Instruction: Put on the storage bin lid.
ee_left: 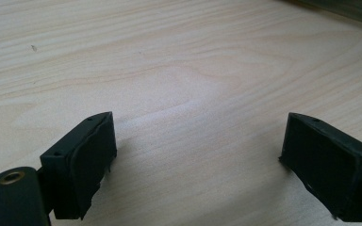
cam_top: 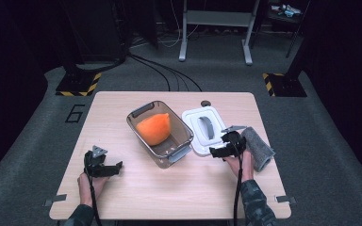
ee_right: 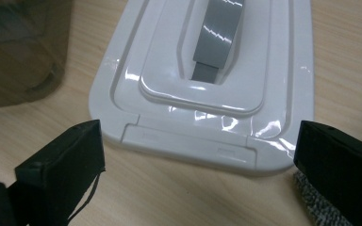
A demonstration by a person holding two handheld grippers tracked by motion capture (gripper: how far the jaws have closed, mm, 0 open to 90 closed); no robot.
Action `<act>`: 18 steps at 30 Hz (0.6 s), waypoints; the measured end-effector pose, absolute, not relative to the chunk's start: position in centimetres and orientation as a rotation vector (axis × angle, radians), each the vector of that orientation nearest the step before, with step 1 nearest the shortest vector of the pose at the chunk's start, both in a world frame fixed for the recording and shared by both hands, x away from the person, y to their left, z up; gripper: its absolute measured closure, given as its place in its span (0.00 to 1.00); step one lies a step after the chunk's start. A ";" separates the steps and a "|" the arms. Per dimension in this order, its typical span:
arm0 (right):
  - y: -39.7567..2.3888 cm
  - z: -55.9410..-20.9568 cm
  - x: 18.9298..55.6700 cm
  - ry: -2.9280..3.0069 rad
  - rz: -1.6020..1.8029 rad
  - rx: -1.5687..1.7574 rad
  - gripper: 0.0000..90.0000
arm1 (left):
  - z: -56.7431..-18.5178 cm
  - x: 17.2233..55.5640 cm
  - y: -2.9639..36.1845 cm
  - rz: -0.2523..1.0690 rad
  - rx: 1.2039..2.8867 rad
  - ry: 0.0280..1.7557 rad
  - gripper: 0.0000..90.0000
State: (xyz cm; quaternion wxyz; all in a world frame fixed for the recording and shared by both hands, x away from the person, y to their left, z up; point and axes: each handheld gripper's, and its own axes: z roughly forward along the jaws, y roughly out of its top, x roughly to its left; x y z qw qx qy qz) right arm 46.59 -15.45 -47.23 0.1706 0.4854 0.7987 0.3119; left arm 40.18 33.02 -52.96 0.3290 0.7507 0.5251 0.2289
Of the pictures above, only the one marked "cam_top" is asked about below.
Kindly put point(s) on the person's left hand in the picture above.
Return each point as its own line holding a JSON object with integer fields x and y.
{"x": 89, "y": 188}

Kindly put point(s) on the grey plastic storage box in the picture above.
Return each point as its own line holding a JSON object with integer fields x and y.
{"x": 176, "y": 147}

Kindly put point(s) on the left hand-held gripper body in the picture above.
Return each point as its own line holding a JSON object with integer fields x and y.
{"x": 92, "y": 164}

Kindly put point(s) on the orange plush toy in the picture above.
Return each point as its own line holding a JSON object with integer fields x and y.
{"x": 154, "y": 129}

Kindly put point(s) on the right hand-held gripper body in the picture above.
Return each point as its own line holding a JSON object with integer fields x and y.
{"x": 235, "y": 142}

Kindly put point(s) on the grey tape piece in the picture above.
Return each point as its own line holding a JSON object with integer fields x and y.
{"x": 56, "y": 199}
{"x": 285, "y": 199}

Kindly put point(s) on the white metal desk frame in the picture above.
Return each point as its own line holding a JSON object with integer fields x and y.
{"x": 217, "y": 19}

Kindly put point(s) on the dark shelf with clutter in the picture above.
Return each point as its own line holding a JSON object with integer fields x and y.
{"x": 285, "y": 11}

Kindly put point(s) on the black stand base striped edge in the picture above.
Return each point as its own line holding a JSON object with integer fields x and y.
{"x": 284, "y": 85}
{"x": 78, "y": 85}

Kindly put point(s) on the person's right hand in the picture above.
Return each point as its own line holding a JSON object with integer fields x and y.
{"x": 243, "y": 166}

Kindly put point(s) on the grey cloth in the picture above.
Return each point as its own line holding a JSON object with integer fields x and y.
{"x": 257, "y": 147}

